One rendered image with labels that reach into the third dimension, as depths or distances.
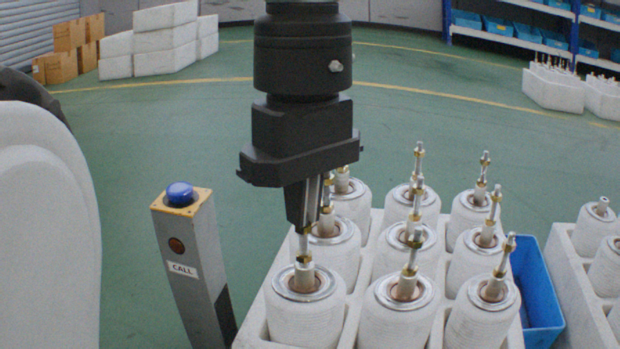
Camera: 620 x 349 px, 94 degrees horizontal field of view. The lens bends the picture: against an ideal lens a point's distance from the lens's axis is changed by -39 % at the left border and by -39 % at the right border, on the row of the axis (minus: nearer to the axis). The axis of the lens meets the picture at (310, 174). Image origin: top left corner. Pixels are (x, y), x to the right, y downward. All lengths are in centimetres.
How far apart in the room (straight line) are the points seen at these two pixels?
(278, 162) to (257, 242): 66
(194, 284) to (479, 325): 38
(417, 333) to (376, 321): 6
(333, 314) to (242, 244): 55
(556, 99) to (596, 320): 218
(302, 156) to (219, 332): 36
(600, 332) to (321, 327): 43
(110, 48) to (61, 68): 79
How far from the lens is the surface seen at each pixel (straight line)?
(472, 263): 58
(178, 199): 54
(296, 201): 43
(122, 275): 97
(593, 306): 69
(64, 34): 409
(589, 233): 79
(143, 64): 312
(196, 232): 54
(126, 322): 85
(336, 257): 57
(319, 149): 40
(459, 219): 68
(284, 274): 52
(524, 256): 94
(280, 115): 37
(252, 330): 54
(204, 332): 67
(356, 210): 67
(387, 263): 57
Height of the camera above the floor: 58
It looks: 26 degrees down
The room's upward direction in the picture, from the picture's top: straight up
